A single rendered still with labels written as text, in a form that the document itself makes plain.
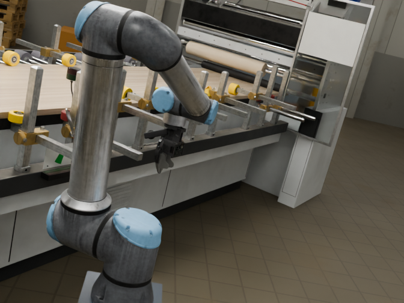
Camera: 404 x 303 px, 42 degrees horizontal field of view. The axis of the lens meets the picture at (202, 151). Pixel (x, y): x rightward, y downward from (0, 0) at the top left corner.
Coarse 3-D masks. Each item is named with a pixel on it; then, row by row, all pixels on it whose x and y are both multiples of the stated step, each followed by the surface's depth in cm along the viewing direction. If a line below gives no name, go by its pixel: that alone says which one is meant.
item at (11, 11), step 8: (0, 0) 845; (8, 0) 875; (16, 0) 847; (24, 0) 907; (0, 8) 854; (8, 8) 849; (16, 8) 857; (24, 8) 911; (0, 16) 881; (8, 16) 851; (16, 16) 882; (24, 16) 919; (8, 24) 856; (16, 24) 877; (24, 24) 921; (8, 32) 860; (16, 32) 891; (8, 40) 861
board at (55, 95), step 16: (0, 64) 299; (32, 64) 320; (48, 64) 332; (0, 80) 264; (16, 80) 272; (48, 80) 290; (64, 80) 299; (128, 80) 345; (144, 80) 359; (160, 80) 374; (208, 80) 428; (0, 96) 235; (16, 96) 242; (48, 96) 256; (64, 96) 263; (240, 96) 393; (0, 112) 213; (48, 112) 235
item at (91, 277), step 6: (90, 276) 171; (96, 276) 171; (84, 282) 167; (90, 282) 167; (84, 288) 163; (90, 288) 164; (156, 288) 173; (84, 294) 160; (90, 294) 161; (156, 294) 170; (84, 300) 158; (90, 300) 158; (156, 300) 166
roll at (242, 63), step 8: (192, 48) 490; (200, 48) 486; (208, 48) 483; (216, 48) 484; (200, 56) 489; (208, 56) 483; (216, 56) 478; (224, 56) 474; (232, 56) 471; (240, 56) 470; (224, 64) 478; (232, 64) 472; (240, 64) 467; (248, 64) 463; (256, 64) 460; (264, 64) 458; (248, 72) 468; (256, 72) 461; (264, 72) 464
